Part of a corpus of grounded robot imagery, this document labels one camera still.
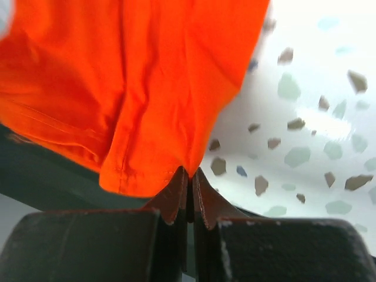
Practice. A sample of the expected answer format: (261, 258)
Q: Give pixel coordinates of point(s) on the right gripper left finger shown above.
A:
(145, 244)

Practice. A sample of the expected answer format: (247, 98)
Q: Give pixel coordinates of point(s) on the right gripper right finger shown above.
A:
(232, 246)

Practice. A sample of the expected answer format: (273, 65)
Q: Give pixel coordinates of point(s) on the orange t shirt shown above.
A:
(128, 89)

